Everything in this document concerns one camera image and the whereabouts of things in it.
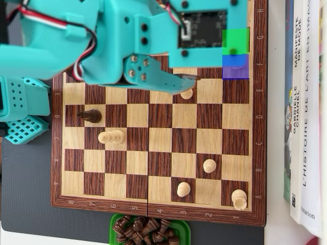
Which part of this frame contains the white wooden chess rook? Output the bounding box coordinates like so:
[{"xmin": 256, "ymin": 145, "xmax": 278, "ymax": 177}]
[{"xmin": 230, "ymin": 188, "xmax": 248, "ymax": 211}]

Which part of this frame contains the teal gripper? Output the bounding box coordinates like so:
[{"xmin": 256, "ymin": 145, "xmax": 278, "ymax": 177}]
[{"xmin": 83, "ymin": 0, "xmax": 199, "ymax": 95}]

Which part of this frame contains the white Histoire de l'Art book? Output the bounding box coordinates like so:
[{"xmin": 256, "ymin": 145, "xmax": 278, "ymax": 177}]
[{"xmin": 299, "ymin": 0, "xmax": 323, "ymax": 237}]

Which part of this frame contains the white wooden chess pawn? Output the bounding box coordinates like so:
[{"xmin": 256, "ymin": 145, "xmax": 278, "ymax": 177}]
[
  {"xmin": 202, "ymin": 158, "xmax": 218, "ymax": 174},
  {"xmin": 177, "ymin": 181, "xmax": 192, "ymax": 198},
  {"xmin": 180, "ymin": 88, "xmax": 194, "ymax": 100}
]

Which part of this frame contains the thin camera cable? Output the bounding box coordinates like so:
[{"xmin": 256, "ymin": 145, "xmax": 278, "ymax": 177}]
[{"xmin": 159, "ymin": 0, "xmax": 189, "ymax": 28}]

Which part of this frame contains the white wooden chess queen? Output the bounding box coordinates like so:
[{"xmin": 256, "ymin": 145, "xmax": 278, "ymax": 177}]
[{"xmin": 98, "ymin": 129, "xmax": 126, "ymax": 145}]

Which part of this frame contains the dark wooden chess king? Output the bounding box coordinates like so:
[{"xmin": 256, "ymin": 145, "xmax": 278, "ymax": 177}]
[{"xmin": 77, "ymin": 109, "xmax": 102, "ymax": 124}]

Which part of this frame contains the wooden chess board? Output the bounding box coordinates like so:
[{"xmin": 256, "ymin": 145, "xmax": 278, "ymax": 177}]
[{"xmin": 50, "ymin": 0, "xmax": 268, "ymax": 228}]

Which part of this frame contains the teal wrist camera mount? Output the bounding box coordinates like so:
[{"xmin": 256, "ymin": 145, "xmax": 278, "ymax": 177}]
[{"xmin": 168, "ymin": 0, "xmax": 250, "ymax": 69}]

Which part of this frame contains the red white black arm cable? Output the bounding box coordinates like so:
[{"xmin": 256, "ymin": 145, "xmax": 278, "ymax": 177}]
[{"xmin": 6, "ymin": 0, "xmax": 98, "ymax": 80}]

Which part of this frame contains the dark grey table mat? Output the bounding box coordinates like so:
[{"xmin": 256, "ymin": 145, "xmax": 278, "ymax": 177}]
[{"xmin": 0, "ymin": 136, "xmax": 265, "ymax": 245}]

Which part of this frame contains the green plastic tray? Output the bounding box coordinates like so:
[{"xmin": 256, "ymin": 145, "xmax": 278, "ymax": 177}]
[{"xmin": 109, "ymin": 213, "xmax": 192, "ymax": 245}]

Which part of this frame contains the white Manifeste de Mode book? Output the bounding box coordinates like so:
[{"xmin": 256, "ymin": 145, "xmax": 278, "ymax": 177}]
[{"xmin": 289, "ymin": 0, "xmax": 306, "ymax": 226}]

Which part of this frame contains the teal perforated robot base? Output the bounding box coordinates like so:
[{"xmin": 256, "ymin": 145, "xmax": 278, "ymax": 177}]
[{"xmin": 0, "ymin": 76, "xmax": 51, "ymax": 145}]

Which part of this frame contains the blue Dodo book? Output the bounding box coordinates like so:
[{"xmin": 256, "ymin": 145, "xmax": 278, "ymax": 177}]
[{"xmin": 283, "ymin": 0, "xmax": 295, "ymax": 204}]

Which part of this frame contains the red round object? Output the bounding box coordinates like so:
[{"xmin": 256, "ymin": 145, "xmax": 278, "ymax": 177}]
[{"xmin": 309, "ymin": 236, "xmax": 327, "ymax": 245}]

